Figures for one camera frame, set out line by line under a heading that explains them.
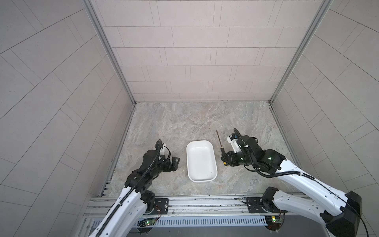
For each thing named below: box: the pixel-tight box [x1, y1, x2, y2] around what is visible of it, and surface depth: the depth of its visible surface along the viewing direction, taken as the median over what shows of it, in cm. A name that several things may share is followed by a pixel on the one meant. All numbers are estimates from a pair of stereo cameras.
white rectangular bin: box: [186, 140, 218, 183], surface depth 87 cm
